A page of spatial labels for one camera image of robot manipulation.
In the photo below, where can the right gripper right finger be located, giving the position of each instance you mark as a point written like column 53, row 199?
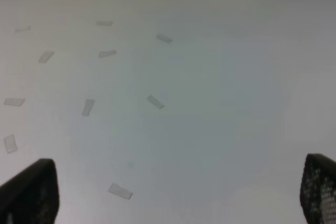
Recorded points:
column 317, row 190

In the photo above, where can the clear tape piece behind shirt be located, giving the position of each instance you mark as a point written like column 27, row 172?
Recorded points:
column 45, row 56

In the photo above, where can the clear tape piece front right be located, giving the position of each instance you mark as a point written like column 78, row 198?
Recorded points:
column 120, row 191

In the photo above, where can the clear tape piece right middle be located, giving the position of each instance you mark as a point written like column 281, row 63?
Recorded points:
column 155, row 102

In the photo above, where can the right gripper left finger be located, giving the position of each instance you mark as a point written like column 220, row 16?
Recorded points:
column 32, row 196

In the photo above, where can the clear tape piece far right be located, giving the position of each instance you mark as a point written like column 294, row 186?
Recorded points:
column 164, row 38

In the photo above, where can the clear tape piece lower left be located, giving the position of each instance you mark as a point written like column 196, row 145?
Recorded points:
column 10, row 143

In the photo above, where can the clear tape piece far left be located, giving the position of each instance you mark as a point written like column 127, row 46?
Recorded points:
column 22, row 29

